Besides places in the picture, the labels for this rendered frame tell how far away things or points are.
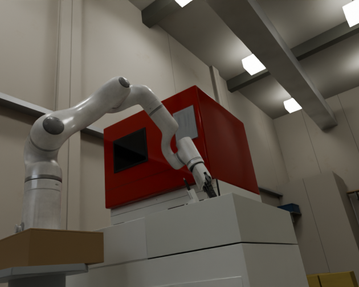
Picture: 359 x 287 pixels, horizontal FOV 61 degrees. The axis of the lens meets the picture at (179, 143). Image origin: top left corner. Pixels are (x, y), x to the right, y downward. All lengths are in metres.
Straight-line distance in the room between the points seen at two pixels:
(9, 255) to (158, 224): 0.45
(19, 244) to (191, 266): 0.50
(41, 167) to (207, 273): 0.64
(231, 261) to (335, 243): 8.05
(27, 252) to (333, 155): 10.24
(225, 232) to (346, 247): 8.02
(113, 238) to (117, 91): 0.60
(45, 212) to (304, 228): 8.40
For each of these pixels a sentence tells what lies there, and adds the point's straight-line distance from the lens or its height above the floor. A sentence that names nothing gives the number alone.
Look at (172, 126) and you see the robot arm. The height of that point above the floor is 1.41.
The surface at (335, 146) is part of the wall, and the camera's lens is 10.82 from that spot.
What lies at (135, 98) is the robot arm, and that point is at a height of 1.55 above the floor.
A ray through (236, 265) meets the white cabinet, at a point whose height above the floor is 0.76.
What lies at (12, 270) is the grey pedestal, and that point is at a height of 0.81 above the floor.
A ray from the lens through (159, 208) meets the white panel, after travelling 1.90.
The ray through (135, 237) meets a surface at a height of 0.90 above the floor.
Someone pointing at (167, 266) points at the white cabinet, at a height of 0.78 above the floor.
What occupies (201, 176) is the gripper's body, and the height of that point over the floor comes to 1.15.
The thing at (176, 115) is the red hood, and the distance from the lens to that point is 1.91.
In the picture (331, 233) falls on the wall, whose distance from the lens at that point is 8.98.
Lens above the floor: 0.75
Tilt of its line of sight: 23 degrees up
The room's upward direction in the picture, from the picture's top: 7 degrees counter-clockwise
